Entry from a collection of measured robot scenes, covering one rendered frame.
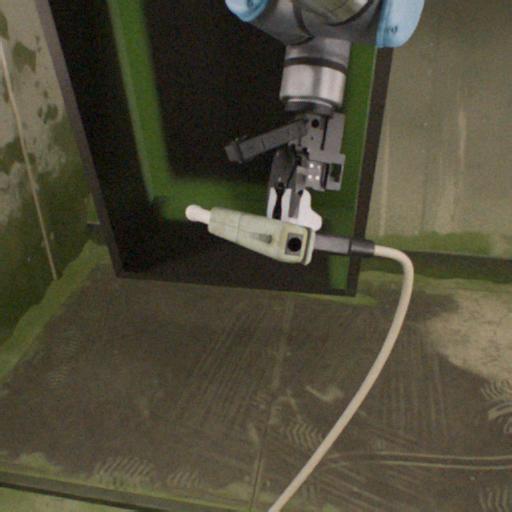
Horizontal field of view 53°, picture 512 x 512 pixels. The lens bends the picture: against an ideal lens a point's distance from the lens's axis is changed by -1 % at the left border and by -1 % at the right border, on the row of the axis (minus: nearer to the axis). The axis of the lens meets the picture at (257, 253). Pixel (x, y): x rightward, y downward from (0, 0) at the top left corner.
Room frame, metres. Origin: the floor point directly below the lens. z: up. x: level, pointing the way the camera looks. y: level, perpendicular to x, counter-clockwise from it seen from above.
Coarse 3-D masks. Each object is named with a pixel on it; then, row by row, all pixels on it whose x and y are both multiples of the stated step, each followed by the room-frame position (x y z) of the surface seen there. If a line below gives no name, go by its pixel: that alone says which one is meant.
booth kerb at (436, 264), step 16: (96, 224) 1.92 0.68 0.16; (96, 240) 1.92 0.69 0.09; (416, 256) 1.70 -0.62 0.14; (432, 256) 1.69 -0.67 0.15; (448, 256) 1.68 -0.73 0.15; (464, 256) 1.67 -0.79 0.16; (480, 256) 1.66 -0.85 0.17; (496, 256) 1.65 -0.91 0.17; (400, 272) 1.70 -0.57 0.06; (416, 272) 1.70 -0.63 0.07; (432, 272) 1.69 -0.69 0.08; (448, 272) 1.68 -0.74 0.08; (464, 272) 1.67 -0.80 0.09; (480, 272) 1.66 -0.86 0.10; (496, 272) 1.65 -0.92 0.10
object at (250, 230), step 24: (192, 216) 0.92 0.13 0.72; (216, 216) 0.77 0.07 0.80; (240, 216) 0.68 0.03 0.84; (264, 216) 0.66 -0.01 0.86; (240, 240) 0.65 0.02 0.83; (264, 240) 0.56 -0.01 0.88; (288, 240) 0.54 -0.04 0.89; (312, 240) 0.55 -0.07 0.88; (336, 240) 0.67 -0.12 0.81; (360, 240) 0.69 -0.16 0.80
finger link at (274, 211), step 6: (270, 192) 0.71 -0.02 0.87; (276, 192) 0.70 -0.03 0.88; (282, 192) 0.70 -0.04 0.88; (270, 198) 0.71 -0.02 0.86; (276, 198) 0.69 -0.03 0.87; (270, 204) 0.70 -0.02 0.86; (276, 204) 0.68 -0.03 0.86; (270, 210) 0.69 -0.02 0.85; (276, 210) 0.69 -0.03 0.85; (270, 216) 0.69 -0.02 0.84; (276, 216) 0.68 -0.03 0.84
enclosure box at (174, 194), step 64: (64, 0) 1.06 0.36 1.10; (128, 0) 1.31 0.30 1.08; (192, 0) 1.29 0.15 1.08; (64, 64) 0.97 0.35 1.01; (128, 64) 1.34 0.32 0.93; (192, 64) 1.32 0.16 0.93; (256, 64) 1.30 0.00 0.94; (384, 64) 0.89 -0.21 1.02; (128, 128) 1.29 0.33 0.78; (192, 128) 1.36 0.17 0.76; (256, 128) 1.33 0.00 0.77; (128, 192) 1.23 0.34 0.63; (192, 192) 1.41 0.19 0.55; (256, 192) 1.38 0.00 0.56; (320, 192) 1.35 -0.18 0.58; (128, 256) 1.16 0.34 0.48; (192, 256) 1.16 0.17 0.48; (256, 256) 1.15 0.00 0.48; (320, 256) 1.15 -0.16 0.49
